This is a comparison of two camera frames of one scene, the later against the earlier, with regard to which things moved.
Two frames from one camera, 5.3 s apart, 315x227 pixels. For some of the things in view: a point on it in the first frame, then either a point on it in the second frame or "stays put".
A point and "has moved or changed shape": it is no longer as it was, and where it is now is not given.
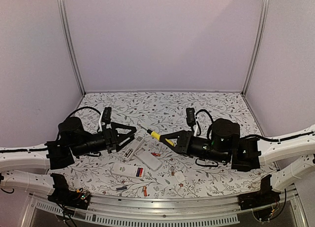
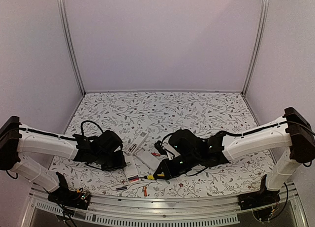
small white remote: (128, 170) has moved or changed shape
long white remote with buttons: (133, 148) has moved or changed shape
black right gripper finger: (173, 135) → (162, 168)
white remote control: (148, 158) stays put
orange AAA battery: (144, 190) stays put
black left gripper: (112, 139) → (120, 163)
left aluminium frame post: (62, 17) stays put
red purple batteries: (139, 172) → (133, 178)
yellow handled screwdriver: (156, 136) → (150, 177)
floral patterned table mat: (149, 166) stays put
